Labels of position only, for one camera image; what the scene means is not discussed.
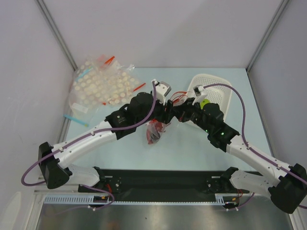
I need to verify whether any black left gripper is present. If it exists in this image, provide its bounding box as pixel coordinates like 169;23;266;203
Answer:
136;95;176;127

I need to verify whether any clear bag with orange zipper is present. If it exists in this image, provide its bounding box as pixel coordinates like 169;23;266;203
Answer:
134;82;190;146

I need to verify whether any white perforated plastic basket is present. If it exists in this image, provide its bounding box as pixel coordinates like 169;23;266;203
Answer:
187;74;232;120

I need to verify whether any red toy lobster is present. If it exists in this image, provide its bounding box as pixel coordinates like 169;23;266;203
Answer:
146;91;189;144

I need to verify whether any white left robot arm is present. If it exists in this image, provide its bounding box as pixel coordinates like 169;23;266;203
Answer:
39;92;173;192

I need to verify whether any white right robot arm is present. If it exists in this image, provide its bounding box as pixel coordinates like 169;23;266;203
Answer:
173;102;307;214

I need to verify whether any pile of clear zip bags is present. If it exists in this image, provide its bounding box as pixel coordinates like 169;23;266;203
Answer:
65;55;146;127

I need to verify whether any green toy apple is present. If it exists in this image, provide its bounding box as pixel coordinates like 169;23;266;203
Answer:
200;99;210;109

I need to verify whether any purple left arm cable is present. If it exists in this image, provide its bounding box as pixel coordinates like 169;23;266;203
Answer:
21;81;158;186

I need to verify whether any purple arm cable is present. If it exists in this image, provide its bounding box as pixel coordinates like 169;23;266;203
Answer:
202;83;307;209
21;81;158;186

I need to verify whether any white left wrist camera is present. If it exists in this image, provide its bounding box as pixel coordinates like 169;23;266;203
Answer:
153;79;171;105

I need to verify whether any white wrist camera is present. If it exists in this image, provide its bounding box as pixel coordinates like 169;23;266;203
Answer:
192;85;208;105
153;79;171;105

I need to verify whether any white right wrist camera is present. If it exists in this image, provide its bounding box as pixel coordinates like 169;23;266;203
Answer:
192;85;208;105

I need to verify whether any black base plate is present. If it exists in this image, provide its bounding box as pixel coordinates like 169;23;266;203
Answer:
78;169;252;202

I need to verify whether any white slotted cable duct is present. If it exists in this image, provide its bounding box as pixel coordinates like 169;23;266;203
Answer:
44;194;239;206

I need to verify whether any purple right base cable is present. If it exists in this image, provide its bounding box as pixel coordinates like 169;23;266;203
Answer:
226;193;255;211

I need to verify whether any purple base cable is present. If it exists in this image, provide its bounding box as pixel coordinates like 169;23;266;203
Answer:
45;184;115;216
226;193;255;211

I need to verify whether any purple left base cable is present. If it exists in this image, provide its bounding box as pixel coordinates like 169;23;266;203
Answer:
45;184;115;216

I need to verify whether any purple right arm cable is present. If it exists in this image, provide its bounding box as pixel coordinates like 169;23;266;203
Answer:
202;83;307;209

